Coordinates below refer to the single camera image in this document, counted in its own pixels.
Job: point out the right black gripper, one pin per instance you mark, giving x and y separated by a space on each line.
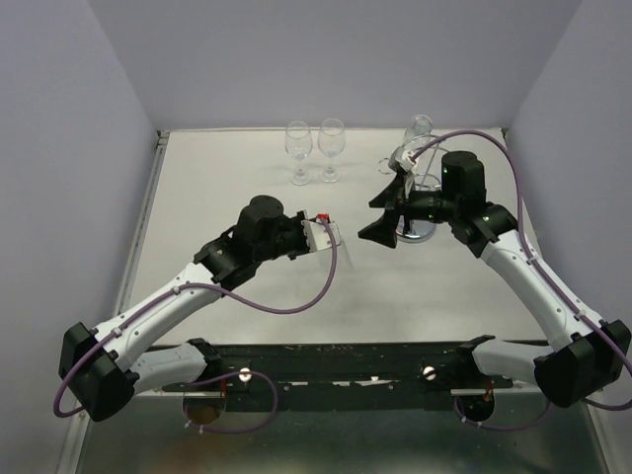
391 198

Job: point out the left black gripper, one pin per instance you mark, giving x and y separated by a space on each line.
297 222

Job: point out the clear wine glass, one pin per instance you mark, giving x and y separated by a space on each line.
298 145

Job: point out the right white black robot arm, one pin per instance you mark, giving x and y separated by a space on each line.
584 352

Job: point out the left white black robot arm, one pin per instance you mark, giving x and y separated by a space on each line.
219 267

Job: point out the chrome wine glass rack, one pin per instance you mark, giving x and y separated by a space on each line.
411 229

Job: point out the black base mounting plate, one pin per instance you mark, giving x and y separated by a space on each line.
267 392

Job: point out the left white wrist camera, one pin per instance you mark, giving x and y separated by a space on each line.
321 233

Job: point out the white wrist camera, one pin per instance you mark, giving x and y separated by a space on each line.
321 233
402 160

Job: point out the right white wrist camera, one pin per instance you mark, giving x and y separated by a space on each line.
402 160

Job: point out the aluminium left side rail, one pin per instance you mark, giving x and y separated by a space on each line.
132 261

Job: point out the aluminium rail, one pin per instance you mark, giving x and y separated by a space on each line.
563 377
132 261

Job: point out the aluminium front rail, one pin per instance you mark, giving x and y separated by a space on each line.
563 377

